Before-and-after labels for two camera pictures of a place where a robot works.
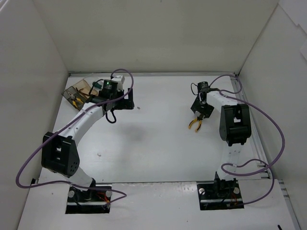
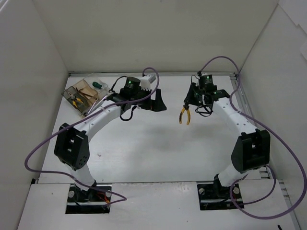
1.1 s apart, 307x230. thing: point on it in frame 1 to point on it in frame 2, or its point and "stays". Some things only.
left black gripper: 125,102 to 150,102
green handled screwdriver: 96,85 stays
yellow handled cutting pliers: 199,119 to 186,107
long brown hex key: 81,92 stays
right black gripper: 202,110 to 190,96
